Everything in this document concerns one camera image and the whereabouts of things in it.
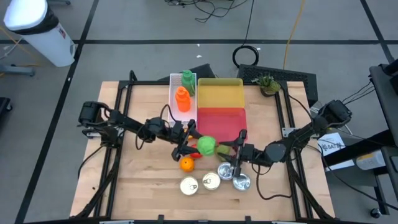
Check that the white trash bin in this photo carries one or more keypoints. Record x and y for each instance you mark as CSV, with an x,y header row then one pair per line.
x,y
40,34

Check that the black caster wheel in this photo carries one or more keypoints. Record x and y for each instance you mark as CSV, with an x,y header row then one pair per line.
x,y
375,213

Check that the green plastic bottle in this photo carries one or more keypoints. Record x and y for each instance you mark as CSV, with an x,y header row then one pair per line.
x,y
188,81

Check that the white plastic container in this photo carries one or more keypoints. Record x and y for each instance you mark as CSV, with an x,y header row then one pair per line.
x,y
370,160

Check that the orange plastic bottle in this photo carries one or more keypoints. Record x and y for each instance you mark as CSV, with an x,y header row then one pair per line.
x,y
183,99

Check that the black flat panel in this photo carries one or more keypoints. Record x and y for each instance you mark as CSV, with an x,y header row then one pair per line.
x,y
202,71

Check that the black cart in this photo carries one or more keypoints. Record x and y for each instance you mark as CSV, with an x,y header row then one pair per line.
x,y
385,93

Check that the green toy pear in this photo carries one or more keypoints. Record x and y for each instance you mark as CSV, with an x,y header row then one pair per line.
x,y
223,151

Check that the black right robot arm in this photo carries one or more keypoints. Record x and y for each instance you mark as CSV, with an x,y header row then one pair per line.
x,y
298,137

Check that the white perforated basket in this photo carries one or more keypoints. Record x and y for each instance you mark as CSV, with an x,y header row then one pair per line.
x,y
172,102

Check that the black metal table frame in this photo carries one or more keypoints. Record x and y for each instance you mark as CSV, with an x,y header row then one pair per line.
x,y
146,82

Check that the green toy apple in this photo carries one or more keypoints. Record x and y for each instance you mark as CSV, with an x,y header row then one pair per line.
x,y
206,145

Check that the potted green succulent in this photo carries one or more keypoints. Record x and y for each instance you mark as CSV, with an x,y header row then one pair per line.
x,y
270,87

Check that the yellow translucent bin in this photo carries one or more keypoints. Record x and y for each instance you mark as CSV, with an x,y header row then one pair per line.
x,y
220,93

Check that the red translucent bin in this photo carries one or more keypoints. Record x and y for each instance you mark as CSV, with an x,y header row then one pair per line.
x,y
220,124

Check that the silver tin can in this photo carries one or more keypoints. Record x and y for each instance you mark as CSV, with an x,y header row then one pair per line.
x,y
224,171
242,182
189,186
211,181

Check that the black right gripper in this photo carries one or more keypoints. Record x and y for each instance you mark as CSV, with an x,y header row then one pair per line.
x,y
252,154

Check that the grey stand base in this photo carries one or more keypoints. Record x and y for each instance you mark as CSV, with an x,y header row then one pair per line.
x,y
15,70

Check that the black perforated panel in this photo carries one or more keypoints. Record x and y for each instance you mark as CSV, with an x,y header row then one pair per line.
x,y
289,74

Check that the white paper label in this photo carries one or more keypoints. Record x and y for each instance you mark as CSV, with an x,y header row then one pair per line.
x,y
331,144

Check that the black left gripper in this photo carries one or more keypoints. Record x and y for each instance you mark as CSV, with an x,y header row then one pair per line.
x,y
178,132

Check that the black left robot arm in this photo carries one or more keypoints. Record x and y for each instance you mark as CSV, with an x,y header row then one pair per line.
x,y
124,123

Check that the orange toy fruit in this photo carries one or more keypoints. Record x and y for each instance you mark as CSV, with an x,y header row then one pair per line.
x,y
187,165

